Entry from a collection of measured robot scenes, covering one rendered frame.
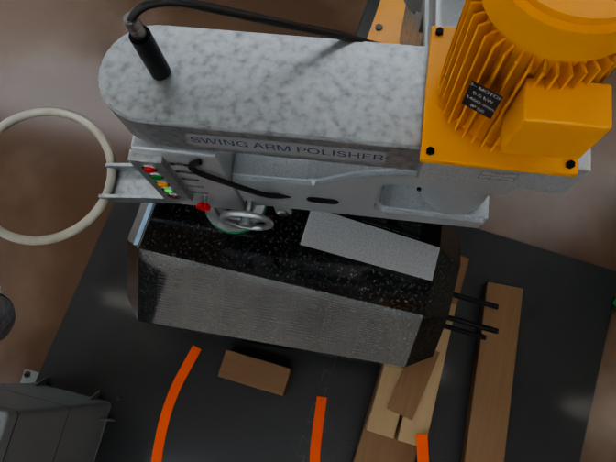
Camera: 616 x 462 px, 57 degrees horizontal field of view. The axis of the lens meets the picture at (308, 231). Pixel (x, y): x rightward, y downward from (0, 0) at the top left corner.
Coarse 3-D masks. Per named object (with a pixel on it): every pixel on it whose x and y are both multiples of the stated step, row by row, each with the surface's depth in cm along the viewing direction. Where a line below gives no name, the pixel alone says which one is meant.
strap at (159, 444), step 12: (192, 348) 263; (192, 360) 262; (180, 372) 261; (180, 384) 260; (168, 396) 258; (168, 408) 257; (324, 408) 254; (168, 420) 256; (156, 432) 255; (312, 432) 252; (156, 444) 254; (312, 444) 250; (420, 444) 229; (156, 456) 252; (312, 456) 249; (420, 456) 228
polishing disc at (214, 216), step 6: (210, 210) 194; (216, 210) 194; (222, 210) 194; (252, 210) 194; (258, 210) 194; (264, 210) 194; (210, 216) 194; (216, 216) 194; (216, 222) 193; (222, 222) 193; (222, 228) 193; (228, 228) 193; (234, 228) 192; (240, 228) 192
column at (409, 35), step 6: (408, 12) 191; (408, 18) 193; (402, 24) 202; (408, 24) 195; (414, 24) 186; (402, 30) 204; (408, 30) 196; (414, 30) 188; (402, 36) 206; (408, 36) 198; (414, 36) 189; (420, 36) 182; (402, 42) 208; (408, 42) 200; (414, 42) 191; (420, 42) 184
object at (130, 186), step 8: (112, 168) 193; (120, 168) 192; (128, 168) 190; (120, 176) 194; (128, 176) 193; (136, 176) 192; (120, 184) 193; (128, 184) 192; (136, 184) 191; (144, 184) 190; (120, 192) 192; (128, 192) 191; (136, 192) 190; (144, 192) 189; (152, 192) 188; (112, 200) 190; (120, 200) 189; (128, 200) 188; (136, 200) 187; (144, 200) 185; (152, 200) 184; (160, 200) 183; (168, 200) 182; (176, 200) 180
